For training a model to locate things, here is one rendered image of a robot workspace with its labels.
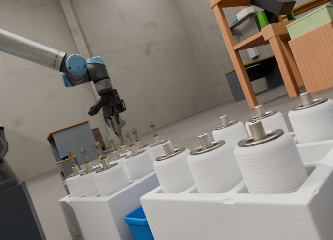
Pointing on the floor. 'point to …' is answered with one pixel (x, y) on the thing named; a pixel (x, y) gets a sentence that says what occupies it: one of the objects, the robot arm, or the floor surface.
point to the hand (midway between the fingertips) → (117, 133)
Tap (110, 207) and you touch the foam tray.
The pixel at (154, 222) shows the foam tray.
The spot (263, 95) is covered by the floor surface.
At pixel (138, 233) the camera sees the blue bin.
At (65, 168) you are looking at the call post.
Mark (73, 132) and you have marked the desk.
